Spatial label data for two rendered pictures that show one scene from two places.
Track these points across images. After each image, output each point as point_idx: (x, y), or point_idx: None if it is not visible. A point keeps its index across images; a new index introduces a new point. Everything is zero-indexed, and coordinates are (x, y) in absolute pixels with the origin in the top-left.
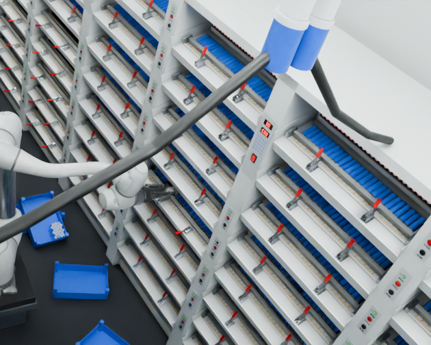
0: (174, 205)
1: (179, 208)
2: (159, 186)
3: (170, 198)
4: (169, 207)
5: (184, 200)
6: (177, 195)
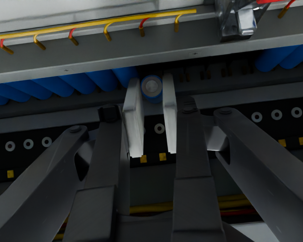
0: (60, 38)
1: None
2: (229, 164)
3: (121, 58)
4: (58, 4)
5: (70, 83)
6: (126, 70)
